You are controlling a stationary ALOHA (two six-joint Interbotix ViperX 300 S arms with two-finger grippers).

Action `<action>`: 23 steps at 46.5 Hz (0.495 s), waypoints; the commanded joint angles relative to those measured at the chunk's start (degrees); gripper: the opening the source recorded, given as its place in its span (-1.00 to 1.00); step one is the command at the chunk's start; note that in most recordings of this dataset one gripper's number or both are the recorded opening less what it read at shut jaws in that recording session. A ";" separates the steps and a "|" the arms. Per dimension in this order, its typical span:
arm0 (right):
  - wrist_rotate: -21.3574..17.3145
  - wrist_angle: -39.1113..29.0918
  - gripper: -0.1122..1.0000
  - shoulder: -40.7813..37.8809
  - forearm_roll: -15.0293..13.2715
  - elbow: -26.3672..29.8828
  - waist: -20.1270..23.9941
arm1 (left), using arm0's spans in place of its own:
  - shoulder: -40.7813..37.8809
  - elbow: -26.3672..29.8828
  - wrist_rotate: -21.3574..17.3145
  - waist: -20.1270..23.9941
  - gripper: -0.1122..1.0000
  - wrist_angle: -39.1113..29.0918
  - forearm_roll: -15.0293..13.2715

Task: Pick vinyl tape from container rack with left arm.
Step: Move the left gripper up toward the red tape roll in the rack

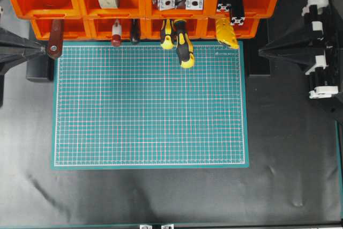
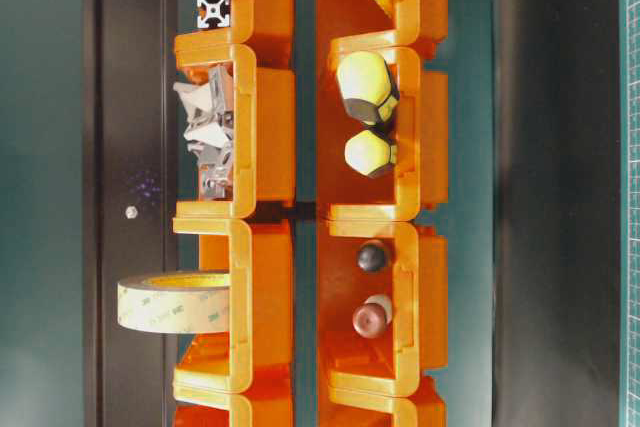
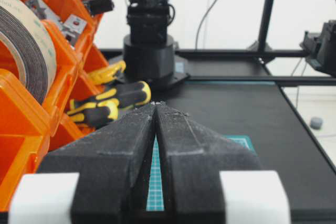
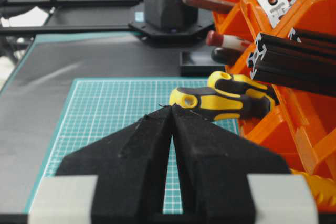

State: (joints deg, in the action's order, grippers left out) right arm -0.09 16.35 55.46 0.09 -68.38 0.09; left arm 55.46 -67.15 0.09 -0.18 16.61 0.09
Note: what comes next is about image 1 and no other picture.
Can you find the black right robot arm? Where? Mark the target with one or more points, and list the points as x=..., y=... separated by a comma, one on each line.
x=317, y=49

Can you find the yellow utility knife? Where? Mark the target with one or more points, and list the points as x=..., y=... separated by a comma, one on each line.
x=225, y=33

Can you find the silver corner bracket right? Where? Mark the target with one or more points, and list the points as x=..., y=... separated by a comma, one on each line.
x=194, y=4

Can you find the large yellow black screwdriver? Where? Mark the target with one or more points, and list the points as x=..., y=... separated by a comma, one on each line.
x=184, y=46

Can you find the brown wooden handle tool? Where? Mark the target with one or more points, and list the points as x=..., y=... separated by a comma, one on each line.
x=55, y=43

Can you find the silver bracket bottom edge left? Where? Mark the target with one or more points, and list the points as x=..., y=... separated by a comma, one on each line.
x=145, y=226

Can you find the silver bracket bottom edge right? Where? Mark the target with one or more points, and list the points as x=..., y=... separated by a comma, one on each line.
x=167, y=226

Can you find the black rack base block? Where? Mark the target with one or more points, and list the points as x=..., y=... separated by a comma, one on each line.
x=40, y=70

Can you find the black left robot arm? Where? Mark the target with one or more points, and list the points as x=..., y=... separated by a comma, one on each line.
x=16, y=50

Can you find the dark brown handle tool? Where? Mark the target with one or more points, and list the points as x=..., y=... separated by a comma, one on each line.
x=135, y=32

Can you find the silver bracket edge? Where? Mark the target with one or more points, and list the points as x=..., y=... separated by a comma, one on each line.
x=167, y=226
x=145, y=226

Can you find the silver corner bracket left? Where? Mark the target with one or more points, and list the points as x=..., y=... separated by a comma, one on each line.
x=165, y=5

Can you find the green cutting mat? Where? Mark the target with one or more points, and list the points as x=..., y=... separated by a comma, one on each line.
x=134, y=107

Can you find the small yellow black screwdriver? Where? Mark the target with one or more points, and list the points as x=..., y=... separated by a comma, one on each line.
x=167, y=35

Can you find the orange lower bin row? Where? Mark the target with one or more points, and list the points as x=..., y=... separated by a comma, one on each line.
x=101, y=29

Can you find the silver corner bracket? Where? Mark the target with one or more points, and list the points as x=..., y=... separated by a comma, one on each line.
x=194, y=4
x=165, y=5

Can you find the white red handle tool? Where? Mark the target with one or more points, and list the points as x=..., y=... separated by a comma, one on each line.
x=116, y=33

